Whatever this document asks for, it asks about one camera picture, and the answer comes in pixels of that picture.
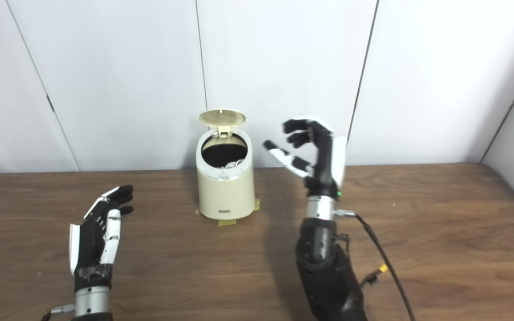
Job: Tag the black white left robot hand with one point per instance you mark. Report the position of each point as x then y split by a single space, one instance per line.
89 240

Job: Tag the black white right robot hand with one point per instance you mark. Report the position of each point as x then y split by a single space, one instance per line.
326 165

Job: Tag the small white plastic bottle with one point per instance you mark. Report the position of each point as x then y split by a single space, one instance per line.
234 164

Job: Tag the cream-colored bin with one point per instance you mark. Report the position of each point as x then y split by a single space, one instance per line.
225 191

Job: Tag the cream round bin lid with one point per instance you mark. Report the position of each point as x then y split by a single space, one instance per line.
222 117

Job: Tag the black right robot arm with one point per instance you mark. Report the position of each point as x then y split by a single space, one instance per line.
326 272

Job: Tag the black wall seam hinge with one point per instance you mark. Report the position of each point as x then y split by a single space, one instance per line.
50 103

